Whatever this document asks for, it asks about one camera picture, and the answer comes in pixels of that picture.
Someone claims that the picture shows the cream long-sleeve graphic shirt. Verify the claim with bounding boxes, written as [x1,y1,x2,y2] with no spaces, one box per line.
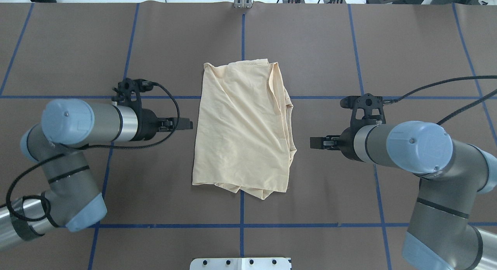
[192,59,297,200]

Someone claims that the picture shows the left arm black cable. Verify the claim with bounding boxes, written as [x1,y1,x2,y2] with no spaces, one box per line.
[6,82,181,224]

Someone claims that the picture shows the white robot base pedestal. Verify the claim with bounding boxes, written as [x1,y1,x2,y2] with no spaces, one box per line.
[189,257,292,270]

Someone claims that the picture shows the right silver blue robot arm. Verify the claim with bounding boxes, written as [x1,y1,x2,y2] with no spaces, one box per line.
[309,93,497,270]

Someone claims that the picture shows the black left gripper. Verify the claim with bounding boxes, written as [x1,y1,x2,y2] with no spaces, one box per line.
[112,78,193,142]

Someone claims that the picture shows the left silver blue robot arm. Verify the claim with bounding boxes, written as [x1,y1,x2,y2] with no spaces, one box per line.
[0,78,193,251]

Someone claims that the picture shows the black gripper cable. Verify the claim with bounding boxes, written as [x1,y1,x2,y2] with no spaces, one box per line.
[382,75,497,126]

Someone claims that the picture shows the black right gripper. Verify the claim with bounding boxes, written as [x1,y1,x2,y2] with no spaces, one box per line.
[309,93,386,162]

